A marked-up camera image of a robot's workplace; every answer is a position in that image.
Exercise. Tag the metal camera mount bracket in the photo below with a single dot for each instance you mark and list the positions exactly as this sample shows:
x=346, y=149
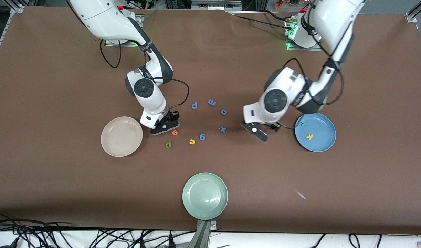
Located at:
x=203, y=236

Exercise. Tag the yellow letter k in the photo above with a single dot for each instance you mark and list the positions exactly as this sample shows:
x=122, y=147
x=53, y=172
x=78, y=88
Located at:
x=310, y=136

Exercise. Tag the blue plate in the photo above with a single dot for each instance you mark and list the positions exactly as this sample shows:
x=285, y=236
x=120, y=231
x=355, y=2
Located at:
x=320, y=141

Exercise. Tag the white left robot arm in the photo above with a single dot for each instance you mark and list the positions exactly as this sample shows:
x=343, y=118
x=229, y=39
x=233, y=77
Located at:
x=334, y=20

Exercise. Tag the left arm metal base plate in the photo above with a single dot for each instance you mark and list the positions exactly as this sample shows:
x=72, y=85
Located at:
x=305, y=49

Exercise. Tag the beige brown plate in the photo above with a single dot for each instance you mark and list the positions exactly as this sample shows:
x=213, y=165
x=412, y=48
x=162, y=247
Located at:
x=122, y=136

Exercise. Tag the aluminium frame rail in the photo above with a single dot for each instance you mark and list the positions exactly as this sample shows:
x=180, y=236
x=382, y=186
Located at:
x=415, y=12
x=17, y=8

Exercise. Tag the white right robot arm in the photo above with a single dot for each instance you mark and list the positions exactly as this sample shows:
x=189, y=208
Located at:
x=103, y=17

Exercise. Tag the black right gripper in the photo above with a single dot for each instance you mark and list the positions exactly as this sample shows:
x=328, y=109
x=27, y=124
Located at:
x=171, y=118

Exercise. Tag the blue letter m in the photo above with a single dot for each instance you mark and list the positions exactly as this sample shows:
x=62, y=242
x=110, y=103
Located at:
x=212, y=102

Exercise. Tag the pale green plate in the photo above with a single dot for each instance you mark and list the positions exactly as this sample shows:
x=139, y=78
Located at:
x=205, y=196

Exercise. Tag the orange plastic object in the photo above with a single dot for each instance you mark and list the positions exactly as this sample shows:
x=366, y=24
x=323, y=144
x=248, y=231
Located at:
x=279, y=4

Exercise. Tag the white tape scrap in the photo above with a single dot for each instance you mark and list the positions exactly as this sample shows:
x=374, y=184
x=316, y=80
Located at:
x=301, y=195

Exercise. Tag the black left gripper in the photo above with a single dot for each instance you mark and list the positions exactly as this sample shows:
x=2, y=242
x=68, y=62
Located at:
x=274, y=126

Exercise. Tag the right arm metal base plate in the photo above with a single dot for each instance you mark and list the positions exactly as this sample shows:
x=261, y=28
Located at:
x=108, y=44

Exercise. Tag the grey metal frame piece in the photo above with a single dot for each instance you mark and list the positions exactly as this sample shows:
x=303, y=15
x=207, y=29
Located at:
x=215, y=5

